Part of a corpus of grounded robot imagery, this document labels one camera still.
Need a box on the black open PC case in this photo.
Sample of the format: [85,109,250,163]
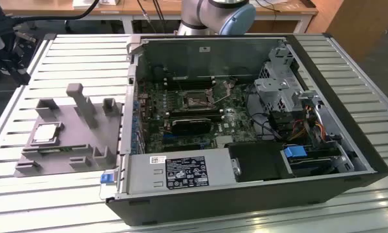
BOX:
[105,33,388,226]

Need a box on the green motherboard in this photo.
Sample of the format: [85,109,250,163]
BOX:
[134,80,259,155]

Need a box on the blue case latch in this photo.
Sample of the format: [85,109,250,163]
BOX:
[100,170,118,186]

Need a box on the grey metal drive cage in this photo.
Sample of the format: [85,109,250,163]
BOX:
[255,46,318,112]

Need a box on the blue disk carrier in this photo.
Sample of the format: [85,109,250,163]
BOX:
[283,145,308,159]

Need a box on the black plastic shroud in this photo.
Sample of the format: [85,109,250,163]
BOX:
[228,142,294,183]

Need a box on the CPU socket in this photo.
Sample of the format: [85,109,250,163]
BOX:
[180,91,215,110]

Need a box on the green RAM stick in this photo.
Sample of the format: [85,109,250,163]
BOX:
[39,147,87,153]

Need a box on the silver power supply with label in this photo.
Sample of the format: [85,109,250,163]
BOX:
[116,148,234,197]

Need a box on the metal socket cover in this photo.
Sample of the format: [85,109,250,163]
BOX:
[207,80,238,98]

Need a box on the brown wooden cabinet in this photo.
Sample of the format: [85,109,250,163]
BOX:
[306,0,388,64]

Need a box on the black RAM slot bank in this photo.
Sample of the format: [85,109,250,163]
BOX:
[168,108,223,120]
[164,75,215,91]

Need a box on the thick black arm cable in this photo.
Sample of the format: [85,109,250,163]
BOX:
[12,0,101,24]

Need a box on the orange yellow wire bundle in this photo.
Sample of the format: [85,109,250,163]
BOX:
[291,104,328,144]

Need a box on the grey plastic parts rack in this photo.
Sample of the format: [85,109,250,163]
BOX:
[13,83,126,179]

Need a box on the black graphics card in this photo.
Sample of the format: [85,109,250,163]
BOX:
[172,117,212,136]

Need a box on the long locking lever wire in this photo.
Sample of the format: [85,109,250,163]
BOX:
[214,88,238,104]

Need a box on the silver square CPU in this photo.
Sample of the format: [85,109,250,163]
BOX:
[32,124,61,143]

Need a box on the wooden desk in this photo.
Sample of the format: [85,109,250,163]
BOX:
[1,0,320,33]

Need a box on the small silver heat sink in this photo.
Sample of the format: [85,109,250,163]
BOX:
[215,135,235,148]

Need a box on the black wire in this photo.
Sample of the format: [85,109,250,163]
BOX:
[250,113,280,142]

